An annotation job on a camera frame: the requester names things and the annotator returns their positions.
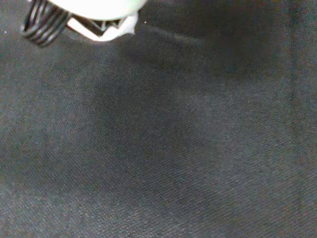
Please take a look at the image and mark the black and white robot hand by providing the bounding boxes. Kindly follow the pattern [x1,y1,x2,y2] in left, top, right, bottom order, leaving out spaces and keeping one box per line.
[21,0,147,48]

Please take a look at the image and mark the black cloth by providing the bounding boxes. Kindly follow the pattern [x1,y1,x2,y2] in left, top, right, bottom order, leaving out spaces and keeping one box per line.
[0,0,317,238]

